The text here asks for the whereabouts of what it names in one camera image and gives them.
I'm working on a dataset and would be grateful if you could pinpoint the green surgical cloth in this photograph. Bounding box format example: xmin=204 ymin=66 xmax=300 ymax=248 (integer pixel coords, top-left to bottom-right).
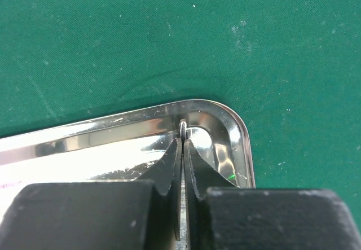
xmin=1 ymin=0 xmax=360 ymax=221

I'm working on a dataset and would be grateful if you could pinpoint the stainless steel instrument tray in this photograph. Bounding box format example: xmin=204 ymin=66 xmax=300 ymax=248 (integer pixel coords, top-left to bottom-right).
xmin=1 ymin=99 xmax=256 ymax=189

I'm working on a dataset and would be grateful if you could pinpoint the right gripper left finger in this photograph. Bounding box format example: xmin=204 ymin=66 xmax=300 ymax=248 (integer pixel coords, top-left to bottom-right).
xmin=1 ymin=138 xmax=182 ymax=249

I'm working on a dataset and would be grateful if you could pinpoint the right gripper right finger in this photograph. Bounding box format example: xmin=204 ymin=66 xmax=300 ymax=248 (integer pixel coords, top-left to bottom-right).
xmin=183 ymin=140 xmax=360 ymax=249

